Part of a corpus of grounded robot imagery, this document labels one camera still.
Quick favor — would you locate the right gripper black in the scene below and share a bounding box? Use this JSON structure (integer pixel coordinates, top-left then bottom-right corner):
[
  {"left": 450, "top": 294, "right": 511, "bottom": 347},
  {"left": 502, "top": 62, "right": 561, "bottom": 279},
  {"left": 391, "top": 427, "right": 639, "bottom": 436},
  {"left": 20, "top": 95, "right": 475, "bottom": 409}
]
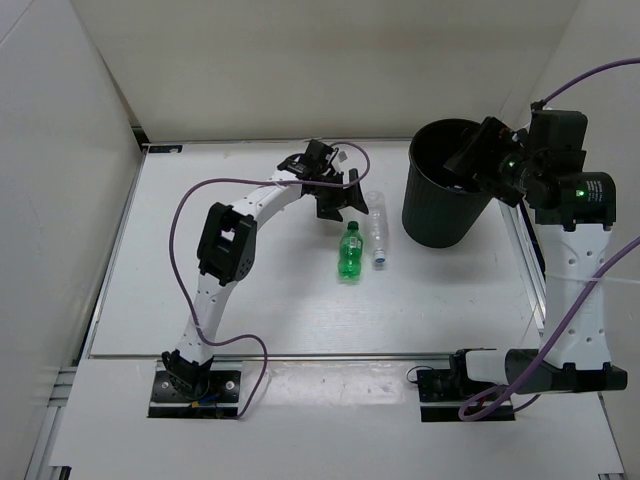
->
[{"left": 444, "top": 118, "right": 543, "bottom": 209}]

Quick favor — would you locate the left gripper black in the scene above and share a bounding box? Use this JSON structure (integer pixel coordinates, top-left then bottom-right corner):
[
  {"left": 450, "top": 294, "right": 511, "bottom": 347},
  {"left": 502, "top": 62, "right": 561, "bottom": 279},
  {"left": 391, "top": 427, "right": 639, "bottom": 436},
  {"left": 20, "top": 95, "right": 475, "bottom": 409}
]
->
[{"left": 312, "top": 168, "right": 368, "bottom": 222}]

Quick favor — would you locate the clear bottle blue cap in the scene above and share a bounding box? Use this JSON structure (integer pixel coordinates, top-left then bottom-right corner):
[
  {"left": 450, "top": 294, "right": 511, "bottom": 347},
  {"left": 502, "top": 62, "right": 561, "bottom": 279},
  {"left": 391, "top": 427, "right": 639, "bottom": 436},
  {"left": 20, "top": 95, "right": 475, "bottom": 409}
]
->
[{"left": 365, "top": 191, "right": 389, "bottom": 268}]

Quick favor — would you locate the green plastic bottle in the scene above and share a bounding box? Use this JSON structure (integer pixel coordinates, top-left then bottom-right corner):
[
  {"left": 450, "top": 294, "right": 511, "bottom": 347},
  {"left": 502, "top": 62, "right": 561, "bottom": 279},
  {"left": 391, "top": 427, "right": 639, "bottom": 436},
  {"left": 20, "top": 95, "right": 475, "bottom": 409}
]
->
[{"left": 338, "top": 221, "right": 363, "bottom": 280}]

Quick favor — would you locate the short bottle blue label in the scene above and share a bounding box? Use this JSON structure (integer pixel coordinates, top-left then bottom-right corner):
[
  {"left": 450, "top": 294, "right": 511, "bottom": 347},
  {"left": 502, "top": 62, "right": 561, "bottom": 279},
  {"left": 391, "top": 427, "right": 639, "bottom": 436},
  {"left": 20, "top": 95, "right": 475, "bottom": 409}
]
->
[{"left": 448, "top": 185, "right": 467, "bottom": 194}]

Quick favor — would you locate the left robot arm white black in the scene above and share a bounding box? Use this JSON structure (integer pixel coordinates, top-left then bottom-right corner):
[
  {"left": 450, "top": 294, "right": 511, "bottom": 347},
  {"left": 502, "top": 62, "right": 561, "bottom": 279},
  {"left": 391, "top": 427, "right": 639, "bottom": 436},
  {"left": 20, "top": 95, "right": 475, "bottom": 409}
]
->
[{"left": 162, "top": 140, "right": 369, "bottom": 401}]

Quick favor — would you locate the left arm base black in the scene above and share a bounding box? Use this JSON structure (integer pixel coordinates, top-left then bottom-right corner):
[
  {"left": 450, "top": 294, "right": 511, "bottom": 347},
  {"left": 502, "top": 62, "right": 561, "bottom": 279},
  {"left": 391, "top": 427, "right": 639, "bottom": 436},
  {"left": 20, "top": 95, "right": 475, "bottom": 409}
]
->
[{"left": 147, "top": 362, "right": 243, "bottom": 420}]

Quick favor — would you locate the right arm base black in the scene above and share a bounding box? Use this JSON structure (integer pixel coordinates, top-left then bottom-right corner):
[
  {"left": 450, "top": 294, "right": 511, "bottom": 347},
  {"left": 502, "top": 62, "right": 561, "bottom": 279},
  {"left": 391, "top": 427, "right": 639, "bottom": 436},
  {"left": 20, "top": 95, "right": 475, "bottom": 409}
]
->
[{"left": 405, "top": 365, "right": 492, "bottom": 423}]

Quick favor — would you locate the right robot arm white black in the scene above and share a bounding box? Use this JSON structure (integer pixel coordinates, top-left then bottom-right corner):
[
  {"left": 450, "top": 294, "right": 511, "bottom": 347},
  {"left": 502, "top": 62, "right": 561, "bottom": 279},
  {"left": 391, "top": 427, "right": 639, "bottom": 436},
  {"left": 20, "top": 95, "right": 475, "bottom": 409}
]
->
[{"left": 445, "top": 110, "right": 628, "bottom": 400}]

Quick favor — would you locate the black plastic trash bin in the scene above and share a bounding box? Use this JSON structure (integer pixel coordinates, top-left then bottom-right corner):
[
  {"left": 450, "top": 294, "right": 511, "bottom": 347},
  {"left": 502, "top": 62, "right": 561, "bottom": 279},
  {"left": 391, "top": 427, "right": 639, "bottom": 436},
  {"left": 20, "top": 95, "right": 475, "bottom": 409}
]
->
[{"left": 402, "top": 119, "right": 519, "bottom": 248}]

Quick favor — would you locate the black table label sticker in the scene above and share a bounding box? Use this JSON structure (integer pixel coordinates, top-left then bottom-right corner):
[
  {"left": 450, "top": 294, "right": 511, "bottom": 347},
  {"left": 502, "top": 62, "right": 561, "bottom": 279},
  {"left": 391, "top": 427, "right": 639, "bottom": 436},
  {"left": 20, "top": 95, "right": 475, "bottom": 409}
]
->
[{"left": 148, "top": 145, "right": 183, "bottom": 154}]

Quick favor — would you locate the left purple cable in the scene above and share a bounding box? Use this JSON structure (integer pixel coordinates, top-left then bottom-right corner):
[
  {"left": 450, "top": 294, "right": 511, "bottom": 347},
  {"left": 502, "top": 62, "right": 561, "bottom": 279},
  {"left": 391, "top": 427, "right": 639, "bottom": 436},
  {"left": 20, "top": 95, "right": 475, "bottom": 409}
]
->
[{"left": 170, "top": 141, "right": 372, "bottom": 419}]

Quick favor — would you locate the purple cable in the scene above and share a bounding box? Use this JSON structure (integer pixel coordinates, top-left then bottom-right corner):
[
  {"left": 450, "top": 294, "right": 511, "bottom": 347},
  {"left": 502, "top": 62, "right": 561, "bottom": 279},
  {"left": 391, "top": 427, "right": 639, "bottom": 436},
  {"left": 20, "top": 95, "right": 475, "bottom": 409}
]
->
[
  {"left": 170, "top": 141, "right": 372, "bottom": 419},
  {"left": 458, "top": 57, "right": 640, "bottom": 422}
]

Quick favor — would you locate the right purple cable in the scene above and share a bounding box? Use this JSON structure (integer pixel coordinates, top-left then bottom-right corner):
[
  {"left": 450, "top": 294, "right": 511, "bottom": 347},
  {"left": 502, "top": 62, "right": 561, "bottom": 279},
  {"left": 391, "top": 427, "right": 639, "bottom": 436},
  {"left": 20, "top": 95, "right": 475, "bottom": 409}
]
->
[{"left": 458, "top": 57, "right": 640, "bottom": 422}]

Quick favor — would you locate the aluminium table edge rail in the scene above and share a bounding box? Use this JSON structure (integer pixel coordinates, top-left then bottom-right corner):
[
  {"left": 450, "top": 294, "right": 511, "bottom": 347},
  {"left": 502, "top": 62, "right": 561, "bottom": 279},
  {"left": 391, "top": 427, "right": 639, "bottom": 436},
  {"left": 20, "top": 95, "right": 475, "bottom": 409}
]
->
[{"left": 88, "top": 352, "right": 452, "bottom": 361}]

